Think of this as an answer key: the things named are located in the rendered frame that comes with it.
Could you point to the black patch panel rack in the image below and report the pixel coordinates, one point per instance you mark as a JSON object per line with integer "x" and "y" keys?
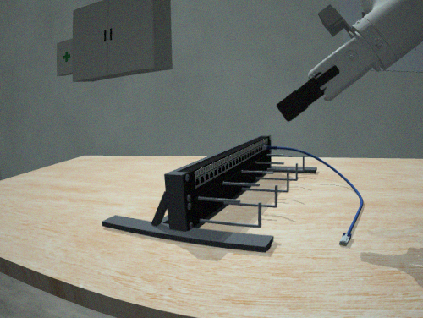
{"x": 197, "y": 191}

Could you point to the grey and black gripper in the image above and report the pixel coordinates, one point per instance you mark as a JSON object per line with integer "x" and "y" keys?
{"x": 337, "y": 67}

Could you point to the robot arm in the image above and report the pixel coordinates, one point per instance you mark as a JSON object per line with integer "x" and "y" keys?
{"x": 390, "y": 29}

